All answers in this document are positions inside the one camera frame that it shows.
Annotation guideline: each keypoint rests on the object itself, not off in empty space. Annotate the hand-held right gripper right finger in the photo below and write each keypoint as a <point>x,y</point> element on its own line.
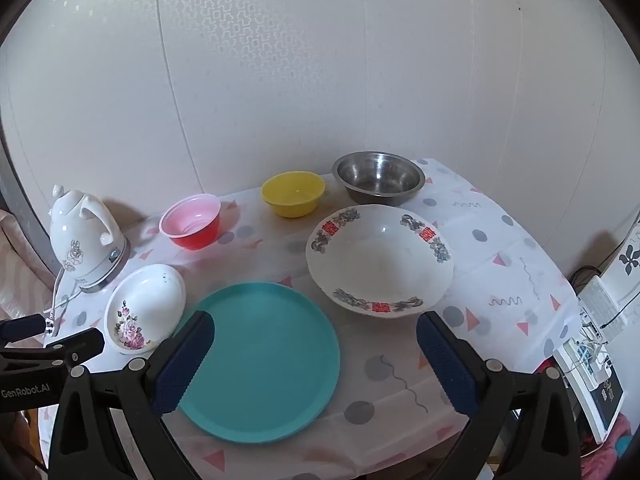
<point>445,365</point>

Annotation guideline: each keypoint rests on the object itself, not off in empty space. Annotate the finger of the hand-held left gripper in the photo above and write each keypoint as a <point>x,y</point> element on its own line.
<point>22,327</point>
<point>82,346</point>

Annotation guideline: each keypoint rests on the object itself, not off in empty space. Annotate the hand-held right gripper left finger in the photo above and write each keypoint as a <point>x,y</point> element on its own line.
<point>182,360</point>

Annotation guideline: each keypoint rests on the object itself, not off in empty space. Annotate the pink plastic bowl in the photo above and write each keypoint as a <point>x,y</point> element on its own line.
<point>192,220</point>

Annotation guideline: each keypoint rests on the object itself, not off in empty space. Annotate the yellow plastic bowl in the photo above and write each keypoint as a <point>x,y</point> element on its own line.
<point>294,192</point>

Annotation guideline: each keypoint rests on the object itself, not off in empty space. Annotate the stainless steel bowl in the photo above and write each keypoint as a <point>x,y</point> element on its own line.
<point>377,175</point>

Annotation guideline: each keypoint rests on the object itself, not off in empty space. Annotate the pink striped cloth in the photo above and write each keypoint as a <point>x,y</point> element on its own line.
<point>22,260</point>

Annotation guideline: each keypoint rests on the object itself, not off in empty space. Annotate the white oval floral bowl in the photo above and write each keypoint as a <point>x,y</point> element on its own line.
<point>150,300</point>

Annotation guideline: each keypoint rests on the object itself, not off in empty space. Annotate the teal plate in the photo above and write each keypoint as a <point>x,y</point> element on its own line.
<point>265,360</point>

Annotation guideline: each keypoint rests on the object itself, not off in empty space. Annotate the silver kettle base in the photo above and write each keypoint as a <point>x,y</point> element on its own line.
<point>117,262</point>

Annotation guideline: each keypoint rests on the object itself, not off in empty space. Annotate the white floral electric kettle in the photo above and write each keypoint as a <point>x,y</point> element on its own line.
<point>80,235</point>

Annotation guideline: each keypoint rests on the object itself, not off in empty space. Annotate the white patterned tablecloth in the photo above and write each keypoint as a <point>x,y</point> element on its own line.
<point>500,270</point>

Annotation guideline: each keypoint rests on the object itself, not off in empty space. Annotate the large white patterned bowl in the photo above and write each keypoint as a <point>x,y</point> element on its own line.
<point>380,260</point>

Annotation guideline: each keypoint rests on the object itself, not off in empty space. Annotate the white electronic device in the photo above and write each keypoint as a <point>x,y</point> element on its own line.
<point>595,390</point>

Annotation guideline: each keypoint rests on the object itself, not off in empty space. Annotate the pink fluffy cloth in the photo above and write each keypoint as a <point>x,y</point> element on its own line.
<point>617,440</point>

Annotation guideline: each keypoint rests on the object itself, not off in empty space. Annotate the white box with flower print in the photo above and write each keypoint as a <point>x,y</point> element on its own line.
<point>625,265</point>

